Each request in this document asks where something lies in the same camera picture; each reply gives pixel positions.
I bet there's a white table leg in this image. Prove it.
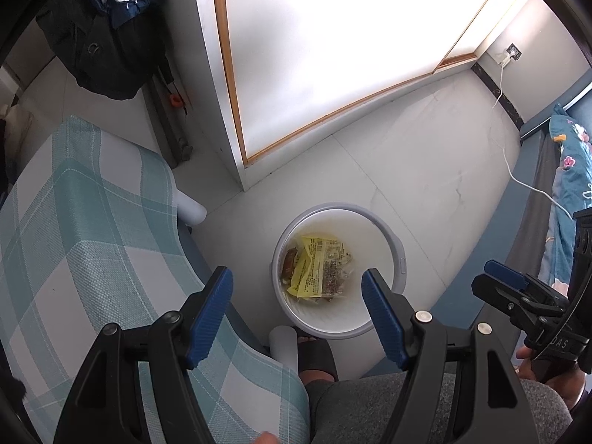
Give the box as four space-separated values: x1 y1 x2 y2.
269 326 298 372
176 189 208 226

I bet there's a white charger cable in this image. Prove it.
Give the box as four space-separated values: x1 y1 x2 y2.
491 57 575 221

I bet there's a teal floral bedding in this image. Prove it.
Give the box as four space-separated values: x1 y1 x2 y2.
538 104 591 294

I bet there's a wall power socket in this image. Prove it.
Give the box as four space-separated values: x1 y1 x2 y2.
506 44 522 61

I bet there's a brown sachet packet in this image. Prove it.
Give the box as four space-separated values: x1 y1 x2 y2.
280 248 299 286

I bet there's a person left hand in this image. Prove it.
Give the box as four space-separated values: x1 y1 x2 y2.
253 432 279 444

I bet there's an orange black tool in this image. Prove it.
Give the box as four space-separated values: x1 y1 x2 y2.
169 93 185 108

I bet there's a black slipper on foot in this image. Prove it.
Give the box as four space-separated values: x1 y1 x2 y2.
297 335 338 383

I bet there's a teal checked tablecloth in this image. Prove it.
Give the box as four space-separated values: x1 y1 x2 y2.
1 116 309 443

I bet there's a black hanging backpack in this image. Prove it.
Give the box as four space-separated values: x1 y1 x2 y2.
36 0 174 100

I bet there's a person right hand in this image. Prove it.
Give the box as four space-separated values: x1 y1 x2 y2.
516 346 586 410

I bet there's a yellow bread wrapper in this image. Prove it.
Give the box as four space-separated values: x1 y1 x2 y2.
282 235 353 301

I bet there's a grey trouser leg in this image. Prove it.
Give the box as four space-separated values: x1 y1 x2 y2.
304 371 575 444

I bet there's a white round trash bin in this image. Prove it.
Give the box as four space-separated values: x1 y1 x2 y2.
270 202 406 340

